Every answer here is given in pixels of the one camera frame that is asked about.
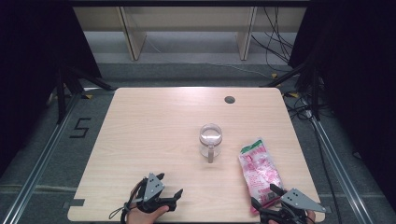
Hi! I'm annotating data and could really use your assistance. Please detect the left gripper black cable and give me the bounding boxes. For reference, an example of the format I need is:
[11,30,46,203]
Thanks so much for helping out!
[108,203,138,224]

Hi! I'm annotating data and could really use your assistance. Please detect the thin white floor cable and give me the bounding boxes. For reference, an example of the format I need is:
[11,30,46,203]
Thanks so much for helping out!
[186,60,272,79]

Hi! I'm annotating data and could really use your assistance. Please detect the person's left hand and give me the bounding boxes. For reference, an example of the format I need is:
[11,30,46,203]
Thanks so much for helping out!
[125,204,171,224]

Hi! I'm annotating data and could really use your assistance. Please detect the tangled black floor cables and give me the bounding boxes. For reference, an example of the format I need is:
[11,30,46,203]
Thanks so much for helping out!
[284,92,316,120]

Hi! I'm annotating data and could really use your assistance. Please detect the person's right hand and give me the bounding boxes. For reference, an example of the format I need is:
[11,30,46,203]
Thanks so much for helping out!
[268,210,317,224]

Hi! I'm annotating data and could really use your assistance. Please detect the black hanging cable bundle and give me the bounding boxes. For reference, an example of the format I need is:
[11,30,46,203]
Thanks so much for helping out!
[250,7,295,74]

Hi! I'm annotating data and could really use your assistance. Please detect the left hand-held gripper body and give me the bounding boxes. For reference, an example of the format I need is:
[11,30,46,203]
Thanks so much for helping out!
[132,173,178,215]

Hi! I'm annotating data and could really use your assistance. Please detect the black metal stand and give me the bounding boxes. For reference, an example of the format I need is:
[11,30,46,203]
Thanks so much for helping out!
[55,63,117,125]
[261,59,321,121]

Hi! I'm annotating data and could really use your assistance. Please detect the metal floor rail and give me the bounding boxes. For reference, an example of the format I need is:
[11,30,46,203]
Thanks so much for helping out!
[311,117,396,224]
[1,92,82,224]

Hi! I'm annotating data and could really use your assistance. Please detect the pink and white plastic bag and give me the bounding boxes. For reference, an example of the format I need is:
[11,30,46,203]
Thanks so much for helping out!
[237,137,285,216]

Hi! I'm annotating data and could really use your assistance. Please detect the glass jar with hinged lid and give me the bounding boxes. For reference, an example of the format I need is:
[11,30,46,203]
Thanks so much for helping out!
[198,122,224,164]

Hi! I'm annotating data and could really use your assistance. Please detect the black curtain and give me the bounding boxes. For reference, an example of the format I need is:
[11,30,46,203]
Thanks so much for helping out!
[288,0,396,213]
[0,0,102,175]

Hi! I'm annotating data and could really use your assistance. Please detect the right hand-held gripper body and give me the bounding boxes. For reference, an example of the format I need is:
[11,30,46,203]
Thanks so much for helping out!
[260,188,327,224]

